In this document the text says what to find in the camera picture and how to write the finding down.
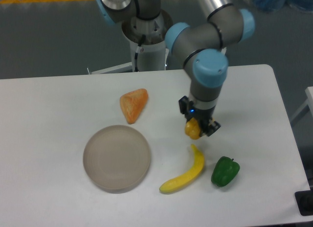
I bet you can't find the green bell pepper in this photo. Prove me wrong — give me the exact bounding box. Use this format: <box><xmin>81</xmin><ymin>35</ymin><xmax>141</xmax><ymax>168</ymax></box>
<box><xmin>211</xmin><ymin>156</ymin><xmax>240</xmax><ymax>187</ymax></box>

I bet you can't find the black box at table edge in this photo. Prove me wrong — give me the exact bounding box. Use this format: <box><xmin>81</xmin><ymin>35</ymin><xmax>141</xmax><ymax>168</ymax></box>
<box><xmin>294</xmin><ymin>190</ymin><xmax>313</xmax><ymax>216</ymax></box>

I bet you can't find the orange triangular bread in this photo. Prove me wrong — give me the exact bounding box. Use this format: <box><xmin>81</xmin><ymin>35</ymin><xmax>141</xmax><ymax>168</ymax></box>
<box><xmin>119</xmin><ymin>89</ymin><xmax>149</xmax><ymax>124</ymax></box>

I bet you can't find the yellow banana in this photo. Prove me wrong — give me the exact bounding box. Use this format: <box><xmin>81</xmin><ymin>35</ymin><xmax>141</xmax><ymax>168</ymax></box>
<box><xmin>159</xmin><ymin>144</ymin><xmax>205</xmax><ymax>194</ymax></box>

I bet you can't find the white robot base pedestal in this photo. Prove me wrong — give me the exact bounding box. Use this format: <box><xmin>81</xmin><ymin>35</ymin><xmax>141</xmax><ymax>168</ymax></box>
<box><xmin>90</xmin><ymin>9</ymin><xmax>173</xmax><ymax>74</ymax></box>

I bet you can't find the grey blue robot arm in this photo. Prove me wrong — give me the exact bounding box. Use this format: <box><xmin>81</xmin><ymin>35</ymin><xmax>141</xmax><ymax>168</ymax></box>
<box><xmin>96</xmin><ymin>0</ymin><xmax>255</xmax><ymax>139</ymax></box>

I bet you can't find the yellow bell pepper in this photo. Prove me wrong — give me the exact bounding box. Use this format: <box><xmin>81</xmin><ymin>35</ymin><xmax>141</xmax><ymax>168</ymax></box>
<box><xmin>184</xmin><ymin>118</ymin><xmax>201</xmax><ymax>140</ymax></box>

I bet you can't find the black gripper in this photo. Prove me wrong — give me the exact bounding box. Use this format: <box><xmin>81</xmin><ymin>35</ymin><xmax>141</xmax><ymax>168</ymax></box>
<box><xmin>179</xmin><ymin>96</ymin><xmax>221</xmax><ymax>136</ymax></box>

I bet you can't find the black base cable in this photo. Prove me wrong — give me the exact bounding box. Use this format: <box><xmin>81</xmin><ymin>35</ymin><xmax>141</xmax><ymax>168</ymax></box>
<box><xmin>134</xmin><ymin>34</ymin><xmax>147</xmax><ymax>72</ymax></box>

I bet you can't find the white furniture edge right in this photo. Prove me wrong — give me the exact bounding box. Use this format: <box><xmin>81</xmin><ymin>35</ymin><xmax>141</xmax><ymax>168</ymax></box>
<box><xmin>290</xmin><ymin>86</ymin><xmax>313</xmax><ymax>127</ymax></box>

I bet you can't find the grey round plate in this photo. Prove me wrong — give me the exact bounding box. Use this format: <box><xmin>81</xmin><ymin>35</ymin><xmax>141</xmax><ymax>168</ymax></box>
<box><xmin>83</xmin><ymin>125</ymin><xmax>151</xmax><ymax>193</ymax></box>

